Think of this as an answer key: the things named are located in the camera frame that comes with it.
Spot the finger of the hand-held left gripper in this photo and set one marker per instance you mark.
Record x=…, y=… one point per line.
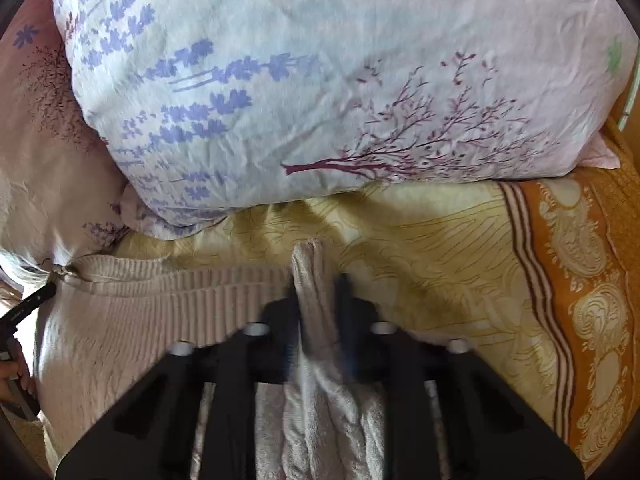
x=30, y=305

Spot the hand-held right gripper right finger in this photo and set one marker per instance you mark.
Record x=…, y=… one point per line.
x=360, y=340

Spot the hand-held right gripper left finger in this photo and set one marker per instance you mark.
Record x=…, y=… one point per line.
x=270, y=340

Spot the person's left hand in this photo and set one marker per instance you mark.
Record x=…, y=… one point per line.
x=15, y=377

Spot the yellow orange patterned bed sheet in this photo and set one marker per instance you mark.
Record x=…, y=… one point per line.
x=450, y=270

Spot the pink floral pillow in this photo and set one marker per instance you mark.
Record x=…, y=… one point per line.
x=45, y=160

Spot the lavender print pillow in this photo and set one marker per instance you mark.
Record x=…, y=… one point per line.
x=325, y=70

